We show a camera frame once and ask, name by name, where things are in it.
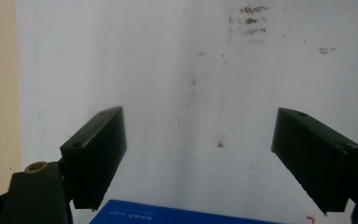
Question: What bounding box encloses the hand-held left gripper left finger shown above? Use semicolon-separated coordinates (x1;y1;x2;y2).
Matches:
59;105;128;211

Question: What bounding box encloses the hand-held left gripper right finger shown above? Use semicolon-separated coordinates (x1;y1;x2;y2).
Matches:
270;106;358;217

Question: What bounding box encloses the blue box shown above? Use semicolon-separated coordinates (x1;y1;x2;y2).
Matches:
89;199;281;224

